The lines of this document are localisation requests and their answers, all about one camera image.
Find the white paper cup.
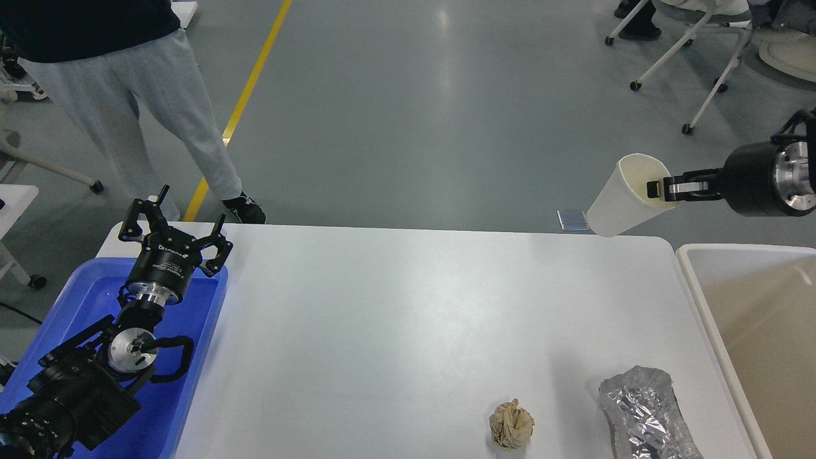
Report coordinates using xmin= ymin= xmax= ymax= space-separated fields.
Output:
xmin=586 ymin=153 xmax=677 ymax=237

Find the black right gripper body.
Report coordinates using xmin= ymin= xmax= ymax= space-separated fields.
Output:
xmin=720 ymin=142 xmax=815 ymax=217

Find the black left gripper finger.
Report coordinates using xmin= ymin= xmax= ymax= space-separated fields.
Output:
xmin=189 ymin=214 xmax=233 ymax=279
xmin=119 ymin=186 xmax=171 ymax=244

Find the white wheeled office chair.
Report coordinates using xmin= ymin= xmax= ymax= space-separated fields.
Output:
xmin=629 ymin=1 xmax=753 ymax=135

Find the person in grey trousers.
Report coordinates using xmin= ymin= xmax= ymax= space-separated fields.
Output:
xmin=1 ymin=1 xmax=267 ymax=224

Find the white floor board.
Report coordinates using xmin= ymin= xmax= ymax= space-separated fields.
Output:
xmin=171 ymin=1 xmax=199 ymax=29

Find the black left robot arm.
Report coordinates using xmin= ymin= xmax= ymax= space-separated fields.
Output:
xmin=2 ymin=186 xmax=233 ymax=458

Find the crumpled brown paper ball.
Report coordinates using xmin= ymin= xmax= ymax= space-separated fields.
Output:
xmin=488 ymin=398 xmax=536 ymax=450

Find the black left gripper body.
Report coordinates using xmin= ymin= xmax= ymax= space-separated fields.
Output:
xmin=125 ymin=235 xmax=202 ymax=305

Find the white chair at left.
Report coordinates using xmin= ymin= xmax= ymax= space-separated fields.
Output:
xmin=1 ymin=84 xmax=105 ymax=194

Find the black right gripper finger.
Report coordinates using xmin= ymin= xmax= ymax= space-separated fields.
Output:
xmin=646 ymin=180 xmax=724 ymax=203
xmin=681 ymin=168 xmax=722 ymax=181

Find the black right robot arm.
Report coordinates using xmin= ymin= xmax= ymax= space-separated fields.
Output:
xmin=645 ymin=108 xmax=815 ymax=217

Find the crumpled silver foil bag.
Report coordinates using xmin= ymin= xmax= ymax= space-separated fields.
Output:
xmin=599 ymin=365 xmax=703 ymax=458

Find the left metal floor plate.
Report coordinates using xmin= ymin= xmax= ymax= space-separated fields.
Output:
xmin=557 ymin=210 xmax=590 ymax=232

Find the blue plastic bin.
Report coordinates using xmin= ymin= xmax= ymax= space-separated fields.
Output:
xmin=0 ymin=256 xmax=230 ymax=459

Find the white side table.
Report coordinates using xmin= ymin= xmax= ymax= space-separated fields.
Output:
xmin=1 ymin=184 xmax=47 ymax=289

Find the beige plastic bin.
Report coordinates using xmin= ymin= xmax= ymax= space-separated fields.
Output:
xmin=676 ymin=244 xmax=815 ymax=458

